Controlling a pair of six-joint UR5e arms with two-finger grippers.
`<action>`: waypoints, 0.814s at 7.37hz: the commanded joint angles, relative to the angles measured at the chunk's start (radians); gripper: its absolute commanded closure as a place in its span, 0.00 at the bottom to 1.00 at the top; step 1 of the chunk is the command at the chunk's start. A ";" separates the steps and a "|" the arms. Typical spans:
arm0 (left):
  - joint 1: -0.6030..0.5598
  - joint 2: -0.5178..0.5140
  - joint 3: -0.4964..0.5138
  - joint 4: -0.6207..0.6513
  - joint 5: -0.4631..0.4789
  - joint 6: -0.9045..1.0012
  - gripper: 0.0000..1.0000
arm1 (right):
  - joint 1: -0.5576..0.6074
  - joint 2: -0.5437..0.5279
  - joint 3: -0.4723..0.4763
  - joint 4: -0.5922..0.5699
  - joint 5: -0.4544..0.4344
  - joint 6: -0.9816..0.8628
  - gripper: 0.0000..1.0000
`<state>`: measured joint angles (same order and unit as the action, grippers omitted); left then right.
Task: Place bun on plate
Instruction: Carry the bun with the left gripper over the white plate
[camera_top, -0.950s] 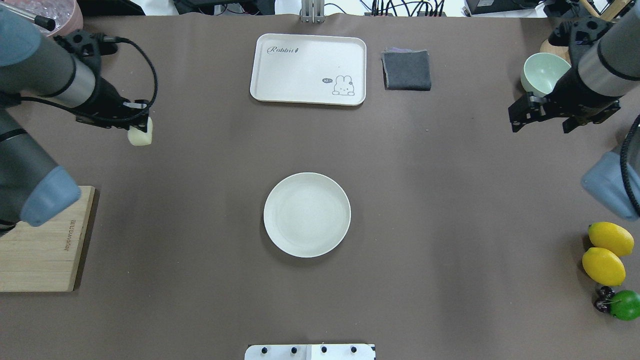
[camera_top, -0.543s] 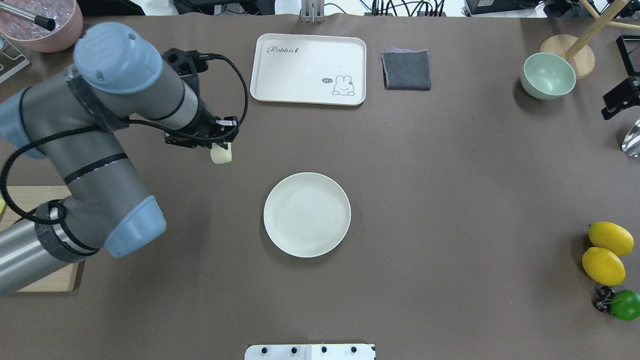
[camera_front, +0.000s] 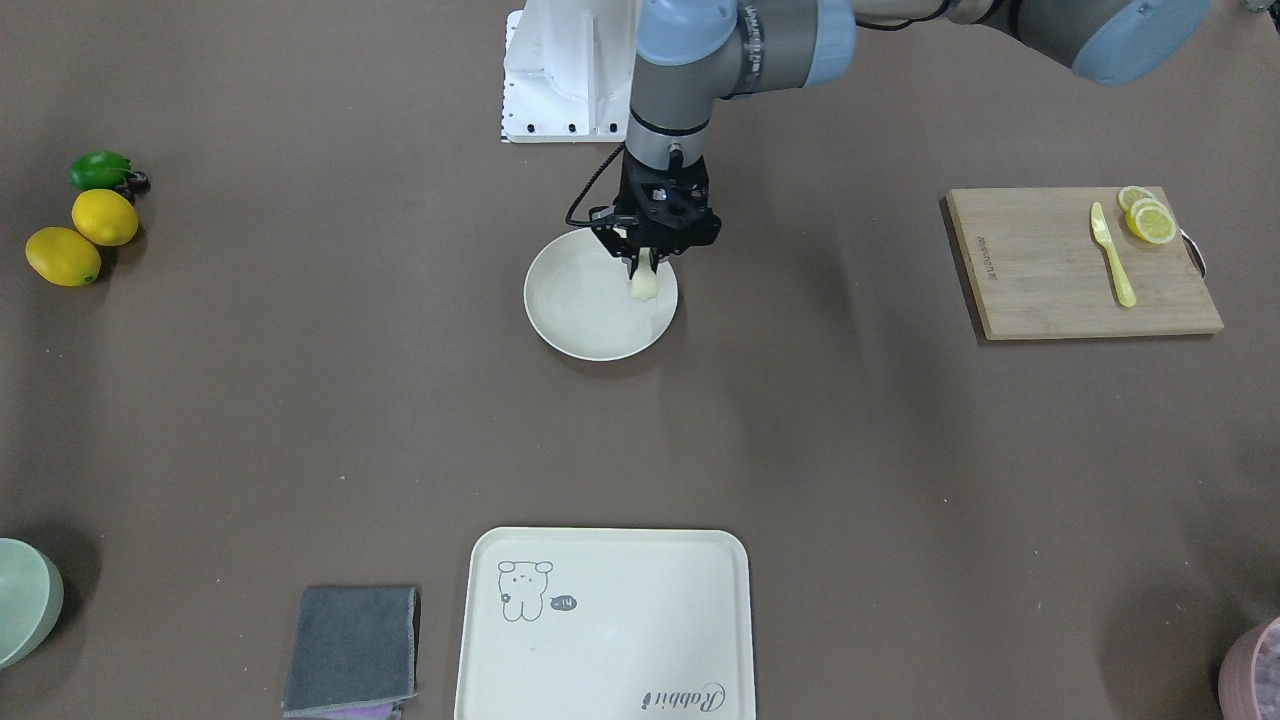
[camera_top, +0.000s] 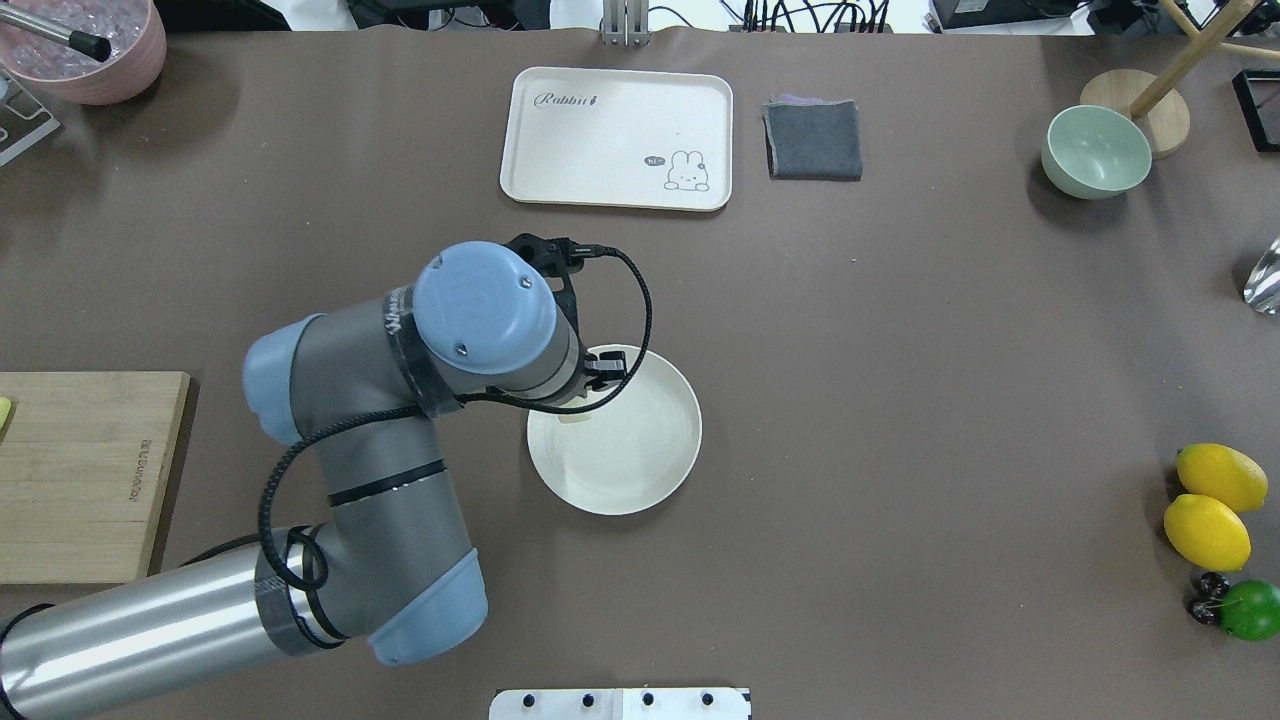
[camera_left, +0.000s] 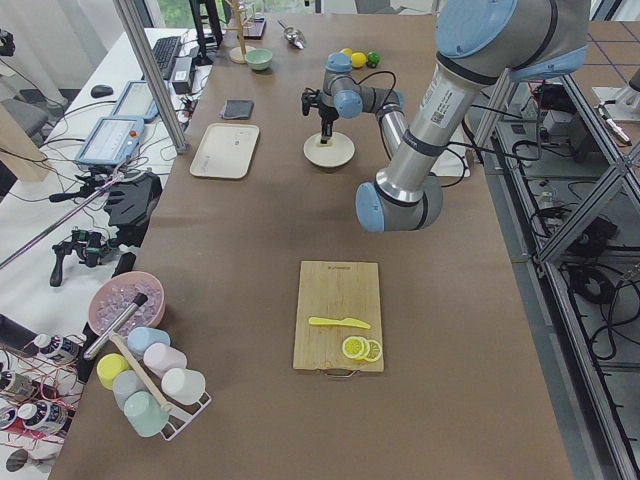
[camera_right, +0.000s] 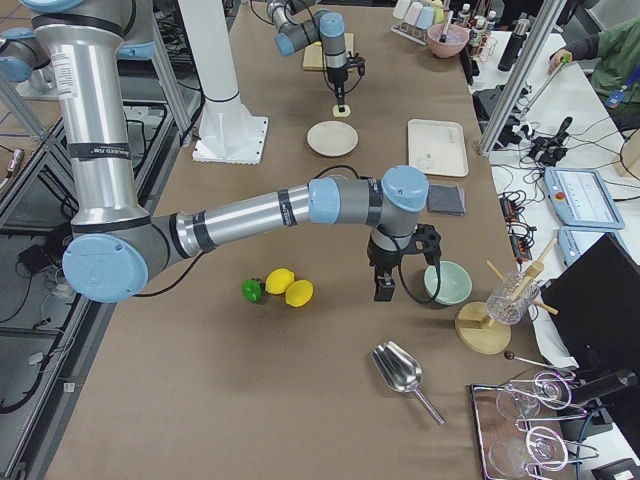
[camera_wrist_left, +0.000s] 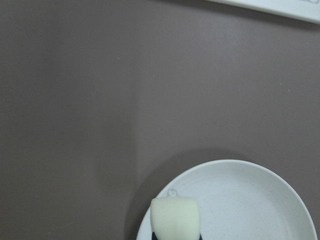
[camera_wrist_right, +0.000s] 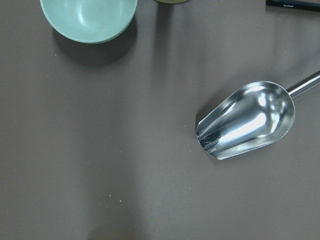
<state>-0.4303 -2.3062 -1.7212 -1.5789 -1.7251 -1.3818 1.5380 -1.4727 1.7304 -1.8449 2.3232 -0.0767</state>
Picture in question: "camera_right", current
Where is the grey folded cloth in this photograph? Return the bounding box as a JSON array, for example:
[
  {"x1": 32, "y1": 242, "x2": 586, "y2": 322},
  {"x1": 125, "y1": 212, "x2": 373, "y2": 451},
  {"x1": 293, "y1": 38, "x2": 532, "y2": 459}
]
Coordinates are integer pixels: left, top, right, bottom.
[{"x1": 427, "y1": 184, "x2": 466, "y2": 216}]

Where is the white wire cup rack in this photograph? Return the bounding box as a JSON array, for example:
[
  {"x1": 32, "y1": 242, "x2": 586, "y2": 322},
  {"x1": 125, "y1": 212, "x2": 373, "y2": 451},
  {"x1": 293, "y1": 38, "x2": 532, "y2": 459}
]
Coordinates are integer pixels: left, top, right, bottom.
[{"x1": 391, "y1": 0, "x2": 450, "y2": 45}]

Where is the teach pendant tablet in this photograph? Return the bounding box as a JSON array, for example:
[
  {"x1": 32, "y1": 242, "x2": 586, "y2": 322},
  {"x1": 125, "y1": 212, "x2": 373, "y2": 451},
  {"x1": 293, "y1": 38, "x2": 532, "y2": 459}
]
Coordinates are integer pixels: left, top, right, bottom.
[
  {"x1": 557, "y1": 226, "x2": 621, "y2": 267},
  {"x1": 543, "y1": 167, "x2": 625, "y2": 230}
]

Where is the steel scoop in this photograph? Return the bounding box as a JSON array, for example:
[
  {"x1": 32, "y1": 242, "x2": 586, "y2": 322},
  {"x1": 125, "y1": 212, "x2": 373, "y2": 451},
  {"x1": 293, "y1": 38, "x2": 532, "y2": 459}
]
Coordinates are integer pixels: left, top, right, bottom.
[{"x1": 371, "y1": 340, "x2": 445, "y2": 425}]

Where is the mint green bowl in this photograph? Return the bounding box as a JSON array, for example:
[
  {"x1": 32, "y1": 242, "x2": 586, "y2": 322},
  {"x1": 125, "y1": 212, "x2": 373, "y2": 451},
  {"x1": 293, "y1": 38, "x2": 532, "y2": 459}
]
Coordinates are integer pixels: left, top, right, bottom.
[{"x1": 424, "y1": 261, "x2": 473, "y2": 306}]

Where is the cream round plate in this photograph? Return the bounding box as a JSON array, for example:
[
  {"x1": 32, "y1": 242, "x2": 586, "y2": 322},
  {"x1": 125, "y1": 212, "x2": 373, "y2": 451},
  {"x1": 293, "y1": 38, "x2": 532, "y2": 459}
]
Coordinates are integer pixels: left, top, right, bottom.
[{"x1": 306, "y1": 120, "x2": 359, "y2": 157}]

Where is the green lime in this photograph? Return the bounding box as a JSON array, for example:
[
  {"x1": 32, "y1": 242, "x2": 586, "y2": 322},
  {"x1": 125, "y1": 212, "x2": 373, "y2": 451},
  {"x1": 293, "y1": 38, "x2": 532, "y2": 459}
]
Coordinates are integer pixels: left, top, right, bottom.
[{"x1": 241, "y1": 278, "x2": 264, "y2": 303}]

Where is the aluminium frame post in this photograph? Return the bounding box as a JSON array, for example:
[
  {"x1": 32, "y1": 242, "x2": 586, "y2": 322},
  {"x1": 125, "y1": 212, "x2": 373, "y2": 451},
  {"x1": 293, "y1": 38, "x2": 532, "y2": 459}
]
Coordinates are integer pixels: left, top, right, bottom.
[{"x1": 477, "y1": 0, "x2": 566, "y2": 158}]

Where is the black water bottle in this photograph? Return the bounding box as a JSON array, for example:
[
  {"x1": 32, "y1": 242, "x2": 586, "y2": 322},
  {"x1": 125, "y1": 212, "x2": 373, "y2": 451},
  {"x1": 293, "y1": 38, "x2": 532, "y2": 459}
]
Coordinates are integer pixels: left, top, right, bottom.
[{"x1": 498, "y1": 18, "x2": 530, "y2": 72}]

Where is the person in green jacket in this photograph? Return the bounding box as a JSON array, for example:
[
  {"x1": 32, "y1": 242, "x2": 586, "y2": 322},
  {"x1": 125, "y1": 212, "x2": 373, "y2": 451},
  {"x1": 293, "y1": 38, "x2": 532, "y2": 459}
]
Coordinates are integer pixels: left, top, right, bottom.
[{"x1": 548, "y1": 18, "x2": 639, "y2": 131}]

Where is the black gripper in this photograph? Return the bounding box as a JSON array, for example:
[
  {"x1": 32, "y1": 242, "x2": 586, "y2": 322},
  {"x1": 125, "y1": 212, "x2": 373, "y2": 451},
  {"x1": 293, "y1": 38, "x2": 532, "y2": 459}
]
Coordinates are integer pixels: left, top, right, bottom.
[
  {"x1": 323, "y1": 52, "x2": 366, "y2": 113},
  {"x1": 367, "y1": 224, "x2": 441, "y2": 303}
]

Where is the bamboo cutting board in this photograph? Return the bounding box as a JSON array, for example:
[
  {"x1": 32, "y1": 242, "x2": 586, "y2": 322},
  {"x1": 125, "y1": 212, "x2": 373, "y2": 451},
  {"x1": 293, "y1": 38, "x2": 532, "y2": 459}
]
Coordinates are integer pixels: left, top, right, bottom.
[{"x1": 302, "y1": 32, "x2": 355, "y2": 72}]

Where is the steel glass drying tray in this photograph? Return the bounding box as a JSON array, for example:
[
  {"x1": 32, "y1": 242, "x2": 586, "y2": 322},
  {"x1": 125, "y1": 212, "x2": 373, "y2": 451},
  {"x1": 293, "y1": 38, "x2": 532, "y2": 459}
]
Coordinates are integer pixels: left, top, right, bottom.
[{"x1": 468, "y1": 367, "x2": 640, "y2": 480}]

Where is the clear glass cup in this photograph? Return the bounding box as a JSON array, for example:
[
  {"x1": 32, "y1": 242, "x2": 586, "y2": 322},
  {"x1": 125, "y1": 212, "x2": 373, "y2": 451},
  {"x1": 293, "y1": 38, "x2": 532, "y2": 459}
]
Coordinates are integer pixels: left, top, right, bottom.
[{"x1": 487, "y1": 272, "x2": 540, "y2": 325}]

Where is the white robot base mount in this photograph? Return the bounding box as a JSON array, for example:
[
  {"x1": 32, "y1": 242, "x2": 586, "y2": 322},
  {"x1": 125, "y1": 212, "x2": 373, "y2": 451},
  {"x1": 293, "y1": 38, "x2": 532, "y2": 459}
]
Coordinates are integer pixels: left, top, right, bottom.
[{"x1": 179, "y1": 0, "x2": 268, "y2": 165}]

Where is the wooden mug tree stand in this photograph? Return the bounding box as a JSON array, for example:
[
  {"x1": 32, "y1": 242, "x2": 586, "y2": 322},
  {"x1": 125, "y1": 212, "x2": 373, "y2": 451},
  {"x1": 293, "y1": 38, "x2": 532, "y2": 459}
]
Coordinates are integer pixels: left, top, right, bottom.
[{"x1": 455, "y1": 237, "x2": 558, "y2": 355}]

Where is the pink bowl of ice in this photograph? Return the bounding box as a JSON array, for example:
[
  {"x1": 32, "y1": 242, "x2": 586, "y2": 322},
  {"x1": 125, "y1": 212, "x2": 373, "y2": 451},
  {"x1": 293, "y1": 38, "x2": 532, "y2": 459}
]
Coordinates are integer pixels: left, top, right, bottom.
[{"x1": 427, "y1": 24, "x2": 469, "y2": 59}]

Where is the white steamed bun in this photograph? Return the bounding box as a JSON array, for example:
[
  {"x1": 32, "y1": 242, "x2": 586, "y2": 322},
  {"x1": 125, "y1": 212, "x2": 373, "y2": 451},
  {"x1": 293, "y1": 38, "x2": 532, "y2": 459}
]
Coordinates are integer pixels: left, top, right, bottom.
[{"x1": 332, "y1": 104, "x2": 351, "y2": 118}]

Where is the yellow lemon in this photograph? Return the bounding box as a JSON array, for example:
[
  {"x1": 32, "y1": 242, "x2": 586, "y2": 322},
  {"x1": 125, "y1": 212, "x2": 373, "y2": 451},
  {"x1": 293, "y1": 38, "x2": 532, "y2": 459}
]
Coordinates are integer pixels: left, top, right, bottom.
[
  {"x1": 285, "y1": 279, "x2": 314, "y2": 308},
  {"x1": 265, "y1": 268, "x2": 295, "y2": 295}
]

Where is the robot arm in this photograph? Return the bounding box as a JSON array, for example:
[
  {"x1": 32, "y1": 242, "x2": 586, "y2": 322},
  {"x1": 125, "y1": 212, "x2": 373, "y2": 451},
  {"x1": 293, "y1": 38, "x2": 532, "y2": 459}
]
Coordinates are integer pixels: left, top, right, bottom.
[
  {"x1": 28, "y1": 1, "x2": 441, "y2": 304},
  {"x1": 266, "y1": 1, "x2": 366, "y2": 118}
]

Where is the steel ice scoop handle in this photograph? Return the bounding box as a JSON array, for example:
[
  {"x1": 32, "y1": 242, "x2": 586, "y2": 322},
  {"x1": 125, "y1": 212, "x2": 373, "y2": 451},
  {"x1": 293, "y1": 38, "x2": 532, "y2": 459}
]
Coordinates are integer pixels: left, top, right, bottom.
[{"x1": 439, "y1": 10, "x2": 454, "y2": 44}]

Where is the cream rabbit tray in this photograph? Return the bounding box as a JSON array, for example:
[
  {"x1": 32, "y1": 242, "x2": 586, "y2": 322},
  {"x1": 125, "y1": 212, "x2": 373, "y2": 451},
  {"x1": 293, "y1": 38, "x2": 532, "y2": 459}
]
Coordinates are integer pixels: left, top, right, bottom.
[{"x1": 407, "y1": 119, "x2": 469, "y2": 178}]

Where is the black laptop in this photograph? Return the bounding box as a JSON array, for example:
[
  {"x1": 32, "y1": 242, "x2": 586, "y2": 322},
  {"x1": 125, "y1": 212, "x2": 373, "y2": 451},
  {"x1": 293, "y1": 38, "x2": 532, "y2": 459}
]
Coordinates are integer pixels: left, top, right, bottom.
[{"x1": 542, "y1": 233, "x2": 639, "y2": 374}]

